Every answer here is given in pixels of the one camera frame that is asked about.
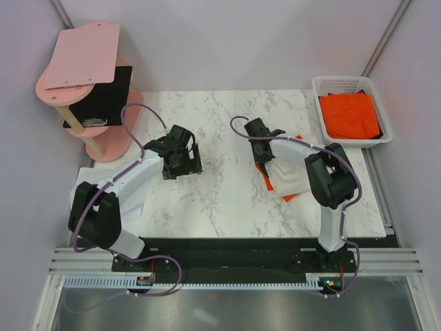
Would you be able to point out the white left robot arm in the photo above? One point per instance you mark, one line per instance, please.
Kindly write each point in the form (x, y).
(95, 215)

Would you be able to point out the pink clipboard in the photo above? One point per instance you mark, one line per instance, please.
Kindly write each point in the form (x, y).
(83, 56)

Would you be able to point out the white slotted cable duct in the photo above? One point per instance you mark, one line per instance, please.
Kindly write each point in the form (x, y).
(133, 282)

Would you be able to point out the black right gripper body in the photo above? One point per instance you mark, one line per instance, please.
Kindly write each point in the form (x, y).
(260, 158)

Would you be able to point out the orange t-shirt in basket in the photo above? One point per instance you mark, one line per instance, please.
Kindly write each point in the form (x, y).
(350, 116)

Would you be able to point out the white plastic basket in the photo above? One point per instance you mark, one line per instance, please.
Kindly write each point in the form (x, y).
(334, 84)

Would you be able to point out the cream and green t-shirt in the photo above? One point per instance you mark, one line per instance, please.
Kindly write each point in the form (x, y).
(287, 178)

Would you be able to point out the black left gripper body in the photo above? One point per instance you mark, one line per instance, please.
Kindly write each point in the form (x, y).
(185, 166)

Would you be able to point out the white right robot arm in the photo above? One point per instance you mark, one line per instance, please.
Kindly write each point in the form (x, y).
(332, 183)

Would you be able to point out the pink tiered shelf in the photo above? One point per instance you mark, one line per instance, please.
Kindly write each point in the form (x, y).
(91, 88)

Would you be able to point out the orange t-shirt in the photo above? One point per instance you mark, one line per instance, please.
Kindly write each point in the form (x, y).
(287, 155)
(350, 116)

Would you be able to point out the white folded t-shirt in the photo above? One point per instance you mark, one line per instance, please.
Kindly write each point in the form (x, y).
(131, 209)

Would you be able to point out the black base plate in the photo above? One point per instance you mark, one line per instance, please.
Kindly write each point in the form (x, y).
(238, 260)

